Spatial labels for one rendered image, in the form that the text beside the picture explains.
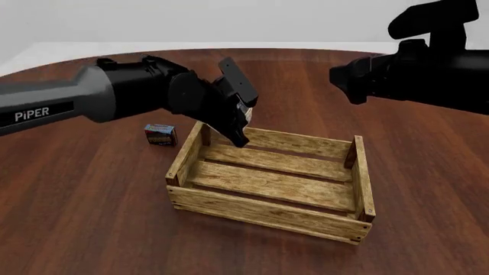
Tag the wooden slat tray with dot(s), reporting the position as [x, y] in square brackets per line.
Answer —
[275, 183]

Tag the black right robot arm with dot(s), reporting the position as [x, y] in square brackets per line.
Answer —
[439, 77]

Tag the grey and black left robot arm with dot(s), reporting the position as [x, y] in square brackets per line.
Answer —
[88, 91]

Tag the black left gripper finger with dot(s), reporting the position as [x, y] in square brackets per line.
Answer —
[235, 134]

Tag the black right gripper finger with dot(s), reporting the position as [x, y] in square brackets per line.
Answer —
[355, 96]

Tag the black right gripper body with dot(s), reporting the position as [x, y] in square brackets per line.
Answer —
[363, 70]

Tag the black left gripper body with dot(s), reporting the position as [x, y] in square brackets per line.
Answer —
[221, 106]

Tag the small printed food box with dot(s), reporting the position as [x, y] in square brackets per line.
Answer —
[160, 134]

